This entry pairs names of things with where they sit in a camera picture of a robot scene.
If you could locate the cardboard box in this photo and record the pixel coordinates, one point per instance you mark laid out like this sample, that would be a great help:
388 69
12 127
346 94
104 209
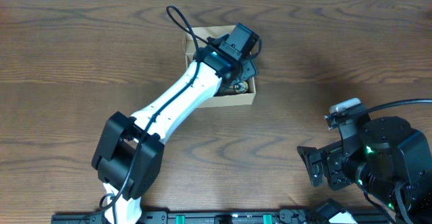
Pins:
226 95

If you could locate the correction tape dispenser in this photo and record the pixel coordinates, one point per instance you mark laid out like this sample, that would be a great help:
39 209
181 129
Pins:
241 87

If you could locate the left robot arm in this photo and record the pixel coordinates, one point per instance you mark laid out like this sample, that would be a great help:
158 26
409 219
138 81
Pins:
129 153

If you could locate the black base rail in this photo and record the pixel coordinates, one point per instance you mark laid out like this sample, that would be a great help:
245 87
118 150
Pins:
162 217

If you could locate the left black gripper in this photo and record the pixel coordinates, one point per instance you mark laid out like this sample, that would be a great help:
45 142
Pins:
250 69

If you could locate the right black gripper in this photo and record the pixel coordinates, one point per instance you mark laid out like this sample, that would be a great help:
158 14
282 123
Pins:
314 158

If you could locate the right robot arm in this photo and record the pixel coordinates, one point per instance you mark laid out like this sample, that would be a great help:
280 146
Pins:
385 157

